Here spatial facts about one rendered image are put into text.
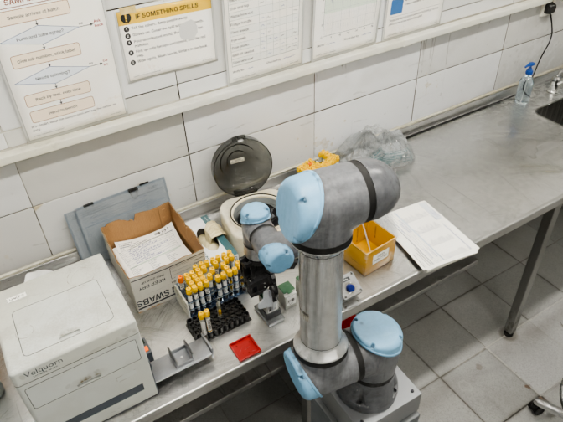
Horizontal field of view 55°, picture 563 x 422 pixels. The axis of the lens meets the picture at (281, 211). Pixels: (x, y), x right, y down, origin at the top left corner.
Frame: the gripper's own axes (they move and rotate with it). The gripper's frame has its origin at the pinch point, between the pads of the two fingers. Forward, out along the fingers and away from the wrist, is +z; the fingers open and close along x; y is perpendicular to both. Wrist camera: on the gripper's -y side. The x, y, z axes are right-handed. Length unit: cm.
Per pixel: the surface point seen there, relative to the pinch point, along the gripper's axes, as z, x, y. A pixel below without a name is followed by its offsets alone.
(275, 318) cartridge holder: 4.7, 3.3, 0.0
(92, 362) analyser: -17, 7, 50
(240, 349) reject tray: 5.9, 6.5, 13.7
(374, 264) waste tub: 2.5, 3.4, -37.0
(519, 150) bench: 6, -18, -134
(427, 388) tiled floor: 94, 9, -72
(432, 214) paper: 5, -6, -72
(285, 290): -0.6, -0.1, -5.8
